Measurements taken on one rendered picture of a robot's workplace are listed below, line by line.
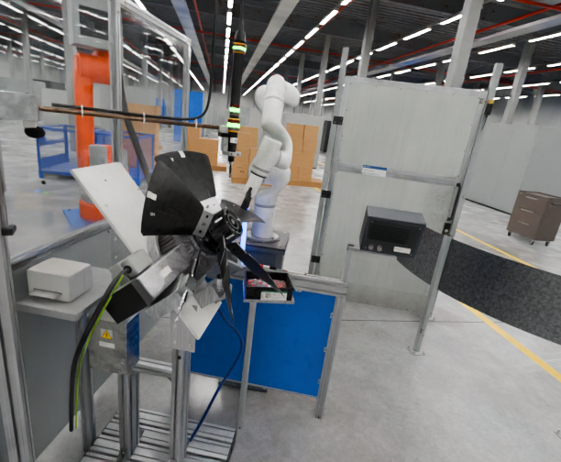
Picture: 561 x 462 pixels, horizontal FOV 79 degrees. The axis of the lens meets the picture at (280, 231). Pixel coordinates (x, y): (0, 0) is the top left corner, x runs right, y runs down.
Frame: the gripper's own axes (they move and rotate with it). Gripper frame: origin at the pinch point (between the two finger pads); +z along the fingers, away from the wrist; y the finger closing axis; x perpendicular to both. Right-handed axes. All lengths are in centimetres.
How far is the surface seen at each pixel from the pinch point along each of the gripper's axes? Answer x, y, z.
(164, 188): -16, 54, -10
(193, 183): -17.1, 26.4, -6.7
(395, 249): 72, -10, -9
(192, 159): -23.2, 19.0, -12.9
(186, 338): 5, 41, 45
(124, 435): -4, 38, 108
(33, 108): -55, 59, -17
